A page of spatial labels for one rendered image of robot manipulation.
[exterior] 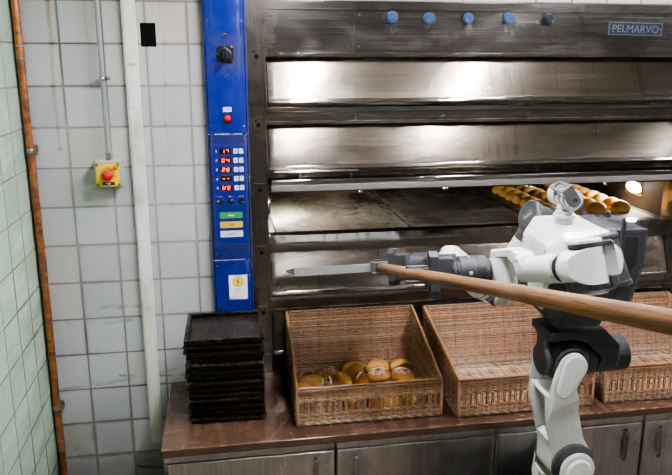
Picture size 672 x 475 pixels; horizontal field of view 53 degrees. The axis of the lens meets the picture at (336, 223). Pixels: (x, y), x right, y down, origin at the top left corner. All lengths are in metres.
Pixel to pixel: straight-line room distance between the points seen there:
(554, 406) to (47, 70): 2.10
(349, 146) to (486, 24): 0.74
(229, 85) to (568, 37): 1.40
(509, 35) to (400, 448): 1.67
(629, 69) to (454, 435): 1.69
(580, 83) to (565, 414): 1.42
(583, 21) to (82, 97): 2.01
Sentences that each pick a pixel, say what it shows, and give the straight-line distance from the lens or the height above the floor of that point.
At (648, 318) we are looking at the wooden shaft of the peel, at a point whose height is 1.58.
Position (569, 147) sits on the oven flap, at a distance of 3.08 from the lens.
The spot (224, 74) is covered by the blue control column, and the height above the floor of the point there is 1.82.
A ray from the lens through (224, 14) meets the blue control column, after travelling 2.67.
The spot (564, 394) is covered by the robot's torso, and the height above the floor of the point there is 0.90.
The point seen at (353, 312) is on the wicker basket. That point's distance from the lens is 2.92.
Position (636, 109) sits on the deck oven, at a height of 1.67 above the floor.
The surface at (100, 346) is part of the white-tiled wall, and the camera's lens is 2.97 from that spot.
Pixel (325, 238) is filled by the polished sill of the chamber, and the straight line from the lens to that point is 2.82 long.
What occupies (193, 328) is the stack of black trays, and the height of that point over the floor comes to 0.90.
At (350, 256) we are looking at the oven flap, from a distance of 2.88.
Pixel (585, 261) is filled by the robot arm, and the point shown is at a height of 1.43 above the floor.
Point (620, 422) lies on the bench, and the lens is 2.93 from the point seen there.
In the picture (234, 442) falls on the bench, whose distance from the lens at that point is 2.52.
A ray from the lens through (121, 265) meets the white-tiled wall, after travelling 2.84.
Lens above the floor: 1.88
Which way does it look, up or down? 13 degrees down
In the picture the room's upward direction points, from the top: straight up
